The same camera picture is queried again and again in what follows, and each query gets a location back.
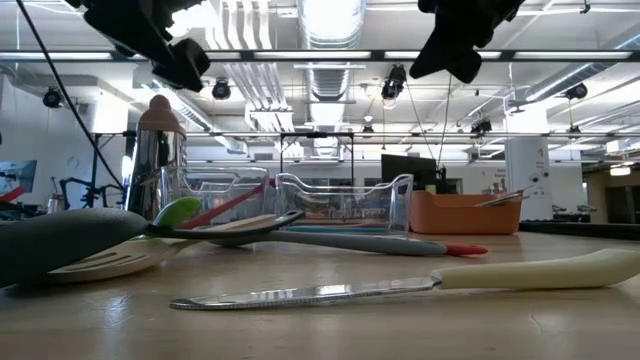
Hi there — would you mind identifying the black spoon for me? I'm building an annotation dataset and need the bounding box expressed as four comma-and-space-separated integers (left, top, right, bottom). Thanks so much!
0, 207, 305, 290

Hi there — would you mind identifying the wall screen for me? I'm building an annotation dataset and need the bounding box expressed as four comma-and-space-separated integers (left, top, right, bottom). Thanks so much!
0, 159, 39, 195

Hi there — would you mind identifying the teal silicone spatula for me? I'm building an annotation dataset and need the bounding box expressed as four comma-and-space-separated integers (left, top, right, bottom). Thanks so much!
285, 225, 396, 236

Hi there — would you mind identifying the pink silicone spatula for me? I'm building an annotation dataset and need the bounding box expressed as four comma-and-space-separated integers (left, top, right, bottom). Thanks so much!
299, 221, 394, 229

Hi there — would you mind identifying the clear plastic bin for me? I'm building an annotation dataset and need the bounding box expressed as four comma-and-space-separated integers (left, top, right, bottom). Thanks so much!
158, 165, 271, 235
274, 172, 415, 237

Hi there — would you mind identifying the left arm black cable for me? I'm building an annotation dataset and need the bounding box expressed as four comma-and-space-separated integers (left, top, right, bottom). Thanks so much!
16, 0, 125, 190

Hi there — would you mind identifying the black overhead crossbar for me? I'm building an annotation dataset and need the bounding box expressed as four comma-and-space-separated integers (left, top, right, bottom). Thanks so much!
0, 48, 640, 63

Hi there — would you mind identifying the green silicone spoon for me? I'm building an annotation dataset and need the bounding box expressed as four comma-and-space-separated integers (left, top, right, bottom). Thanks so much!
152, 196, 203, 229

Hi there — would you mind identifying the small red silicone spatula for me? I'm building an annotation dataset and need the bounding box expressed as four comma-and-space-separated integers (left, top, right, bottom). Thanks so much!
443, 242, 489, 258

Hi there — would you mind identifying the wooden slotted spatula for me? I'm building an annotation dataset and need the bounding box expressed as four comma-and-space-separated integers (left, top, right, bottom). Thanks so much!
47, 213, 279, 285

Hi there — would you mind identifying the black monitor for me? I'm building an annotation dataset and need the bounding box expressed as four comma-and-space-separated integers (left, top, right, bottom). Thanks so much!
380, 153, 438, 192

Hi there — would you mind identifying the orange plastic bin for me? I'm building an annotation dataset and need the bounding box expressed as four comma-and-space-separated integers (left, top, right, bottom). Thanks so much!
408, 188, 524, 236

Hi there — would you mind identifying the white pillar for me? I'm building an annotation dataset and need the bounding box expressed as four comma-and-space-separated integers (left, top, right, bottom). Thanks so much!
503, 107, 554, 222

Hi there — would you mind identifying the red bar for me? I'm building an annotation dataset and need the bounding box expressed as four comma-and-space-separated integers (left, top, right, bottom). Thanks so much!
0, 185, 26, 204

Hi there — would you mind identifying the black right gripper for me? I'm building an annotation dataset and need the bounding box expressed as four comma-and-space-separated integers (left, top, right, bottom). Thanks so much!
409, 0, 526, 85

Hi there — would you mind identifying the red slotted spoon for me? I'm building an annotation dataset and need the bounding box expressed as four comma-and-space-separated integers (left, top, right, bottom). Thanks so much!
177, 177, 279, 231

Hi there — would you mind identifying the blue stand pole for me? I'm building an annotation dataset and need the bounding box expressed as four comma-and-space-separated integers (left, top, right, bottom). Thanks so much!
88, 133, 101, 209

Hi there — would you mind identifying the silver cup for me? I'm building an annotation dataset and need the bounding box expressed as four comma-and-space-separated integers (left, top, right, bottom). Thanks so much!
47, 192, 70, 215

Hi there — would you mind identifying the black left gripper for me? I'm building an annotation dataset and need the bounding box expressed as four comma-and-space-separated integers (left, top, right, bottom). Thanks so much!
64, 0, 212, 94

